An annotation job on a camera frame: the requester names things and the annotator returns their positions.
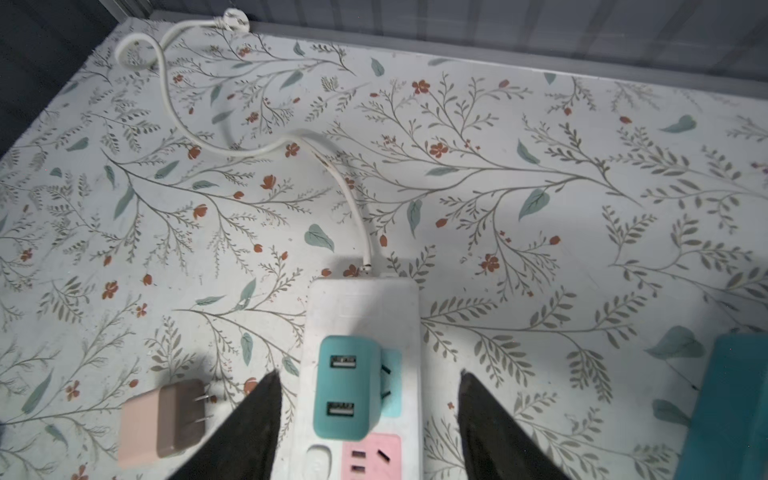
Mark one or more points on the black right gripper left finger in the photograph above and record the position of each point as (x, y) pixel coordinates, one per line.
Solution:
(245, 444)

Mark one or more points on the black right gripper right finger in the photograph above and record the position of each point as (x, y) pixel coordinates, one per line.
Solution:
(494, 446)

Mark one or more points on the pink charger plug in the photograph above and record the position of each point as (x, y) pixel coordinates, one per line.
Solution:
(161, 423)

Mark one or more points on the teal charger plug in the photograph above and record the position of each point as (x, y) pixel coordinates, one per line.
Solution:
(348, 395)

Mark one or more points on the white multicolour power strip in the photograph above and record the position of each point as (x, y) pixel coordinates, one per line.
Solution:
(385, 310)

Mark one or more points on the teal power strip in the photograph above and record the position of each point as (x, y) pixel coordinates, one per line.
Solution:
(727, 438)

